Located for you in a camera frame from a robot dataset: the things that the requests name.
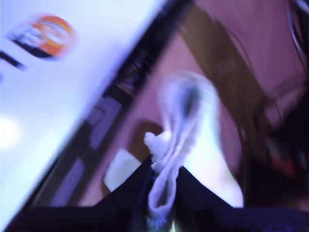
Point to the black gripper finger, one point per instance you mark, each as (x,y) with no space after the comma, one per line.
(198,193)
(130,191)

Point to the pastel striped tea towel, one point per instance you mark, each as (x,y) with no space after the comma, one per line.
(178,135)

